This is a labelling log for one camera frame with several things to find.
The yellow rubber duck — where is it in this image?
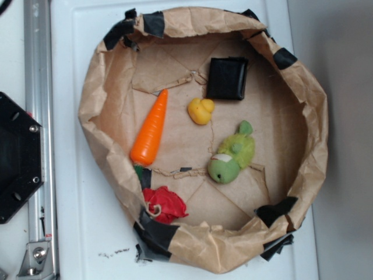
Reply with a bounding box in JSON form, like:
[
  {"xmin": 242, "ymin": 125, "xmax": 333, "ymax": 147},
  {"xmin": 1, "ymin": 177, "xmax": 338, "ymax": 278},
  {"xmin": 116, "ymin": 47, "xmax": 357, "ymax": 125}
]
[{"xmin": 188, "ymin": 98, "xmax": 214, "ymax": 125}]

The orange plastic carrot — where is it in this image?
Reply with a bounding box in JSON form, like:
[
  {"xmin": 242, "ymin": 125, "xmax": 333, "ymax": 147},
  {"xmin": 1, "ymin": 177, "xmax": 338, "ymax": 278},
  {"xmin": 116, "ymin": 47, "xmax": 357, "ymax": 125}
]
[{"xmin": 130, "ymin": 89, "xmax": 168, "ymax": 166}]

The green plush turtle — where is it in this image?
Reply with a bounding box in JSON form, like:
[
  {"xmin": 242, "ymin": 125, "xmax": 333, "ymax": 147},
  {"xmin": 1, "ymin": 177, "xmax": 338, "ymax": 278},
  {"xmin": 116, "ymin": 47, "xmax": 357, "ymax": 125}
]
[{"xmin": 207, "ymin": 120, "xmax": 255, "ymax": 184}]

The red crumpled cloth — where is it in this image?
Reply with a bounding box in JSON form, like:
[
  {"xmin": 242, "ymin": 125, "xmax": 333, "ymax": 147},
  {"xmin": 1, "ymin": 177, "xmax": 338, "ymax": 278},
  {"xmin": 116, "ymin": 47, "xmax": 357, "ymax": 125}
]
[{"xmin": 143, "ymin": 186, "xmax": 189, "ymax": 224}]

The black square block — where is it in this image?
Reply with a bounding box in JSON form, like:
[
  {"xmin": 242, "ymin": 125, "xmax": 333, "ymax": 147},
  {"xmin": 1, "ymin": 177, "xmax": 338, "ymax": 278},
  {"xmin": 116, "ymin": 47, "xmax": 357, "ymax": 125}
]
[{"xmin": 206, "ymin": 57, "xmax": 248, "ymax": 100}]

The brown paper bag basket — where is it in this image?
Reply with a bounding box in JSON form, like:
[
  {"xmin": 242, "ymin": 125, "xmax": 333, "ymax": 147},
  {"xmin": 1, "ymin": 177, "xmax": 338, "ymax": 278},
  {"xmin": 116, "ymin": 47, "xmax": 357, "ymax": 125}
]
[{"xmin": 78, "ymin": 7, "xmax": 328, "ymax": 274}]

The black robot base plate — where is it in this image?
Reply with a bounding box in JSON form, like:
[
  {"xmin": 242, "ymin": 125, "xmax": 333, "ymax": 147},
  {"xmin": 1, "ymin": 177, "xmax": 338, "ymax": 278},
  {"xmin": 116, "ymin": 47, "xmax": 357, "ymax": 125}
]
[{"xmin": 0, "ymin": 92, "xmax": 43, "ymax": 225}]

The aluminium extrusion rail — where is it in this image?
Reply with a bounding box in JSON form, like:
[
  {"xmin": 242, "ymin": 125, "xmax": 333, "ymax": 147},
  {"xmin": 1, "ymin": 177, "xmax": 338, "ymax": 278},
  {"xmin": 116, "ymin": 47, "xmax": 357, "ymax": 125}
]
[{"xmin": 22, "ymin": 0, "xmax": 61, "ymax": 280}]

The metal corner bracket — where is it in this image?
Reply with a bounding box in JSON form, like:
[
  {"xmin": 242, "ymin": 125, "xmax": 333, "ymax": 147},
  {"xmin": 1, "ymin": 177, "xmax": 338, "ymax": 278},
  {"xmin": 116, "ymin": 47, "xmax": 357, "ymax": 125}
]
[{"xmin": 16, "ymin": 241, "xmax": 56, "ymax": 280}]

